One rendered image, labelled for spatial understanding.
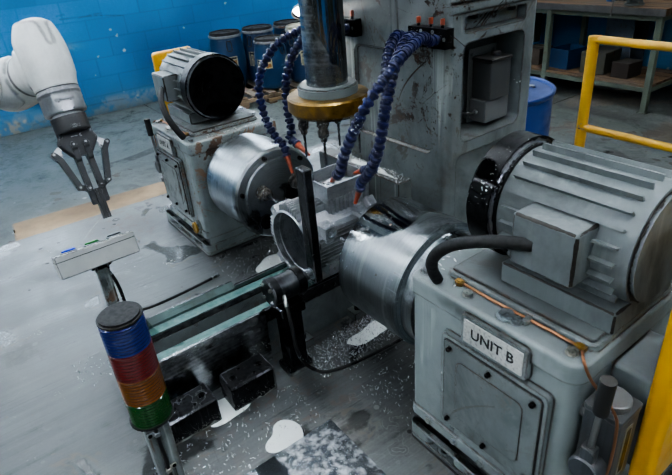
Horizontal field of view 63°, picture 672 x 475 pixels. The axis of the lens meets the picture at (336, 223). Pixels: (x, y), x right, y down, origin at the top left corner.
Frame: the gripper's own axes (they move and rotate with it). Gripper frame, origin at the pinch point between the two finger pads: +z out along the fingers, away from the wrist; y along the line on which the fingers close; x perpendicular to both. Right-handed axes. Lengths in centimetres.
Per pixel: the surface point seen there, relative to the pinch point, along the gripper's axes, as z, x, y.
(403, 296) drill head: 32, -58, 31
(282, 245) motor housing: 23.1, -12.8, 33.0
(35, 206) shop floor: -17, 331, 9
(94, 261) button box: 11.6, -3.5, -6.4
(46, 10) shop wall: -207, 488, 97
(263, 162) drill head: 2.8, -5.5, 38.8
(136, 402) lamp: 28, -53, -14
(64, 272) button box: 11.5, -3.5, -12.7
